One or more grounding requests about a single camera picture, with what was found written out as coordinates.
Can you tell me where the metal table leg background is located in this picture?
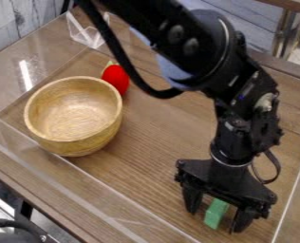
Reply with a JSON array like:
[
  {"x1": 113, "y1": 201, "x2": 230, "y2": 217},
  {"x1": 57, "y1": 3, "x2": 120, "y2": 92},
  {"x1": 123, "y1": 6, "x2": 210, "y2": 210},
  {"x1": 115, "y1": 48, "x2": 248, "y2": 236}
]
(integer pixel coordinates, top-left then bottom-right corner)
[{"x1": 271, "y1": 9, "x2": 300, "y2": 60}]

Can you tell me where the brown wooden bowl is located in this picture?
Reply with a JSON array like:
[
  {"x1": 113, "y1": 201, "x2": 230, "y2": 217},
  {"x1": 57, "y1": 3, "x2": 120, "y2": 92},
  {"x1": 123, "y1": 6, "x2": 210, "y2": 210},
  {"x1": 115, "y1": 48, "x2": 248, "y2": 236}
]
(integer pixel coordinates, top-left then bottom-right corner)
[{"x1": 22, "y1": 76, "x2": 121, "y2": 157}]

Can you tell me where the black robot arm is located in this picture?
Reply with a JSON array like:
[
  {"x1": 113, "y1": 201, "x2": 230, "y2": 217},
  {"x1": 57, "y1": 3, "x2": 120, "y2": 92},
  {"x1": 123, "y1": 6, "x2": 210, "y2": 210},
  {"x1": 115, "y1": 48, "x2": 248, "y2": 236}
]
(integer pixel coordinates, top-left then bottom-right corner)
[{"x1": 75, "y1": 0, "x2": 283, "y2": 233}]

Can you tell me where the green rectangular stick block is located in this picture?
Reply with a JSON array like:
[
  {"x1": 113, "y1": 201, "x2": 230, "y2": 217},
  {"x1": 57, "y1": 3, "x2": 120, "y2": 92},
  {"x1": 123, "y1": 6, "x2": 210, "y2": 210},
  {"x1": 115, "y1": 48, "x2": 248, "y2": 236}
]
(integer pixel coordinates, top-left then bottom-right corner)
[{"x1": 203, "y1": 198, "x2": 230, "y2": 230}]

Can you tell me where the clear acrylic corner bracket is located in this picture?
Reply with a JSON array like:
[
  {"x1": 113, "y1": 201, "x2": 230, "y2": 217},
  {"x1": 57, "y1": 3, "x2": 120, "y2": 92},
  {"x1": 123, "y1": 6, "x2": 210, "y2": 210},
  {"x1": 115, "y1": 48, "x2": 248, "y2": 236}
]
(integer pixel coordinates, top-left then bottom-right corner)
[{"x1": 64, "y1": 11, "x2": 105, "y2": 49}]

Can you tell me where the black table frame leg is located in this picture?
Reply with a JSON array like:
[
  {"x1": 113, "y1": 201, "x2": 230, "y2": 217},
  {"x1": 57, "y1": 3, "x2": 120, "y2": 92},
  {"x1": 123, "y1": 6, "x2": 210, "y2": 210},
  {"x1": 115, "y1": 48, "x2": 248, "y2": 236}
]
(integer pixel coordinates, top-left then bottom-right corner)
[{"x1": 13, "y1": 199, "x2": 60, "y2": 243}]

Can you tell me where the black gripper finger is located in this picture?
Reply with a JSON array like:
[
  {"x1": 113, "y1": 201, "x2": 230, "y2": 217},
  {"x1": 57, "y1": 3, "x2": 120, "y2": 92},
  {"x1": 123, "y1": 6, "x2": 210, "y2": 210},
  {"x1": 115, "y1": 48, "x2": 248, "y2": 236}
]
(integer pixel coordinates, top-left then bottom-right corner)
[
  {"x1": 230, "y1": 207, "x2": 256, "y2": 234},
  {"x1": 181, "y1": 182, "x2": 203, "y2": 215}
]

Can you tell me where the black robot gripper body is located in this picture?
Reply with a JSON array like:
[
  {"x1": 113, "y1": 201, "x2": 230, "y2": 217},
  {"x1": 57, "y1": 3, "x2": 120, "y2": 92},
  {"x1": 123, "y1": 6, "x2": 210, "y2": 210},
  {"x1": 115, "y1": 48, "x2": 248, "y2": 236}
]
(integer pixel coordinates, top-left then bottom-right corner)
[{"x1": 175, "y1": 159, "x2": 278, "y2": 218}]

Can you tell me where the red toy strawberry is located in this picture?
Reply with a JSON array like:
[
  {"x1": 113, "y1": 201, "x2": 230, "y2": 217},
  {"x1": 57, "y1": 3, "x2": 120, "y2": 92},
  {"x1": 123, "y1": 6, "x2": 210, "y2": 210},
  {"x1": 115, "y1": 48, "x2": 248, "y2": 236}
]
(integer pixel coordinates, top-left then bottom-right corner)
[{"x1": 100, "y1": 61, "x2": 129, "y2": 95}]

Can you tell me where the clear acrylic front barrier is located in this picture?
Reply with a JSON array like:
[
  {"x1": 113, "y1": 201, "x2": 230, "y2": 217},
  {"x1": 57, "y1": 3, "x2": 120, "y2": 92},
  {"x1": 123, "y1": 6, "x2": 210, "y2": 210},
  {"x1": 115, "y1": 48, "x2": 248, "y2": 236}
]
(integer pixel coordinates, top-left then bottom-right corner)
[{"x1": 0, "y1": 120, "x2": 199, "y2": 243}]

